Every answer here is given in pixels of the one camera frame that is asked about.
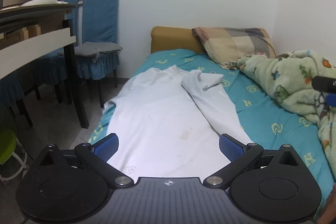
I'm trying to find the wooden slats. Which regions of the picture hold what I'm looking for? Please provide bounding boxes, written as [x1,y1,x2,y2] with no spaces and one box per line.
[0,25,42,43]

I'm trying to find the blue covered chair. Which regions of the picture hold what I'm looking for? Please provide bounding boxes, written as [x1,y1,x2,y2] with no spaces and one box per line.
[0,70,34,127]
[34,0,79,105]
[75,0,123,109]

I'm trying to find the white plate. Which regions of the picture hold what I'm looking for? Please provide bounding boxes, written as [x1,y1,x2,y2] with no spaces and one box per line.
[21,0,60,7]

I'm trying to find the white shirt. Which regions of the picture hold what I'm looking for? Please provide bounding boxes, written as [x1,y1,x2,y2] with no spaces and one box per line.
[102,65,255,182]

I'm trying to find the mustard headboard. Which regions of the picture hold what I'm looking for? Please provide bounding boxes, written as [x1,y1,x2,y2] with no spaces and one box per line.
[150,26,208,54]

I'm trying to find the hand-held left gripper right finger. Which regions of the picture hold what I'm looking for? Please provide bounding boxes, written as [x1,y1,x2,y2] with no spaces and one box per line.
[203,133,301,189]

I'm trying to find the black and white table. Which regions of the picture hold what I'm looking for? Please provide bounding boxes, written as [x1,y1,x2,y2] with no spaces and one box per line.
[0,2,90,128]

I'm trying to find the plaid pillow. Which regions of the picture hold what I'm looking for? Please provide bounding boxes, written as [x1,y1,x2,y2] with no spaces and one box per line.
[192,27,277,69]

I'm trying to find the green printed fleece blanket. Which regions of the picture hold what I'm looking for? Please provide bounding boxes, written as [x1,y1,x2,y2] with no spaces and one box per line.
[237,50,336,169]

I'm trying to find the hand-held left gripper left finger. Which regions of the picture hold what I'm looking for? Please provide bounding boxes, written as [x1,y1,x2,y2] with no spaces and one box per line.
[39,133,134,189]

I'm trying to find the person's right forearm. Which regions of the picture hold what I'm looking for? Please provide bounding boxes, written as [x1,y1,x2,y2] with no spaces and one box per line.
[319,183,336,224]

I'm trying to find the green stool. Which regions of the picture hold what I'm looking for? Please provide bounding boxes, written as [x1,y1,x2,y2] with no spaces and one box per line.
[0,129,28,182]

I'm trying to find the grey seat cushion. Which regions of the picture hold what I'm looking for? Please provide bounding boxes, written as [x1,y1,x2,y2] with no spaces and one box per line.
[75,42,123,58]

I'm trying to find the bed with teal printed sheet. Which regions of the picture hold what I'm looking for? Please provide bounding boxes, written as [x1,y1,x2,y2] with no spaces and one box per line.
[88,49,336,214]

